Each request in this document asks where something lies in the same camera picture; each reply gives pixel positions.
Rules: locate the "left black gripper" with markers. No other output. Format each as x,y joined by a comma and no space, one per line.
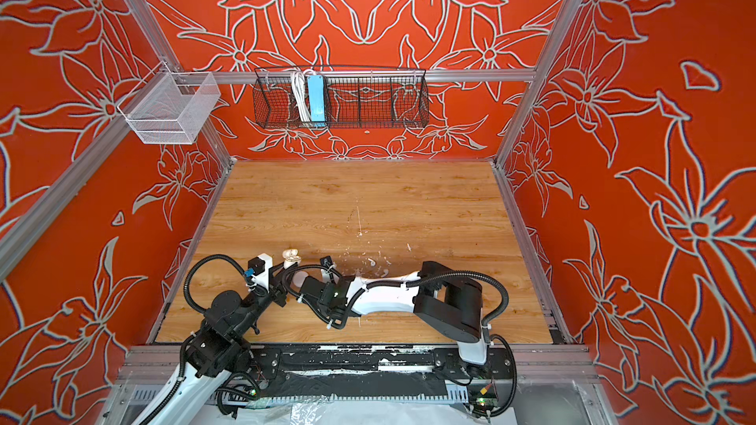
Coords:
279,289

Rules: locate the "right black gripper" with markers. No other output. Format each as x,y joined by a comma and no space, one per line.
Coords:
322,315

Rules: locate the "white earbud charging case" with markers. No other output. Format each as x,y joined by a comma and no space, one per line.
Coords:
291,258

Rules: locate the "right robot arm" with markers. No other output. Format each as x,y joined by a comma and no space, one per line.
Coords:
460,305

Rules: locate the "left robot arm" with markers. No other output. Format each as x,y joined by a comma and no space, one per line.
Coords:
214,363

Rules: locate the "blue box in basket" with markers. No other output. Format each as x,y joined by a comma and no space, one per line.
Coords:
316,93

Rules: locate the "small green circuit board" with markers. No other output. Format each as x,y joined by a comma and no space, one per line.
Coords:
485,402

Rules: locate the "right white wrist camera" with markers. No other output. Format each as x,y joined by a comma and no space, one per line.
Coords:
328,262

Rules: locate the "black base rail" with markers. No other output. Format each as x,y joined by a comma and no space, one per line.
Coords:
278,373

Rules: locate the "black wire wall basket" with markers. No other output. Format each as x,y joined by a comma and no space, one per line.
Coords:
356,97

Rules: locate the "clear plastic wall bin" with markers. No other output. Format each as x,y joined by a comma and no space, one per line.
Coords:
168,107

